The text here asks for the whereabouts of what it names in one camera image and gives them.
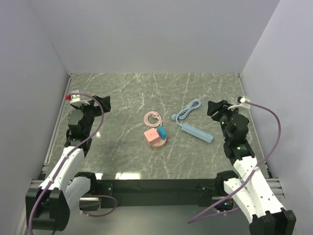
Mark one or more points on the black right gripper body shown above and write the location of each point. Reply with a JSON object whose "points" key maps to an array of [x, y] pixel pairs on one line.
{"points": [[224, 116]]}

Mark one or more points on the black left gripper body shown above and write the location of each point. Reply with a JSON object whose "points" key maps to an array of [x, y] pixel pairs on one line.
{"points": [[90, 111]]}

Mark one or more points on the blue plug adapter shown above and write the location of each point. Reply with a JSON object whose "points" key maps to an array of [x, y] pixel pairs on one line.
{"points": [[161, 132]]}

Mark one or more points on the pink cube socket adapter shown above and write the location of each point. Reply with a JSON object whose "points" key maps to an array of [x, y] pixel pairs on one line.
{"points": [[151, 136]]}

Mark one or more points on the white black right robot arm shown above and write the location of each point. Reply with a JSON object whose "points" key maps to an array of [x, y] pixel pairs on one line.
{"points": [[246, 185]]}

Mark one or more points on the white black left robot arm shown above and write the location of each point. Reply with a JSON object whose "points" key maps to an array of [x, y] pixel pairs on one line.
{"points": [[48, 206]]}

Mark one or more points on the light blue power strip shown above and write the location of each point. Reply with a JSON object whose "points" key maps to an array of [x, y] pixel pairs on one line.
{"points": [[197, 133]]}

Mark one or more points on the pink round power strip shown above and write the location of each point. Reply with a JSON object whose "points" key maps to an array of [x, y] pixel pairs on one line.
{"points": [[160, 144]]}

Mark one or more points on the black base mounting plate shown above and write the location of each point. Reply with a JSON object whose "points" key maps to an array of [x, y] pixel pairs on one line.
{"points": [[163, 192]]}

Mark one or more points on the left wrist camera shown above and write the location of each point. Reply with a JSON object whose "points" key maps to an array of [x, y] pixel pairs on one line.
{"points": [[76, 100]]}

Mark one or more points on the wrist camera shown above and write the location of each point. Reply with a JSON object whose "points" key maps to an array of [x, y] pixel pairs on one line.
{"points": [[243, 102], [76, 100]]}

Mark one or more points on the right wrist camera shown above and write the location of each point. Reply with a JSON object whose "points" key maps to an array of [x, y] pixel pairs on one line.
{"points": [[243, 102]]}

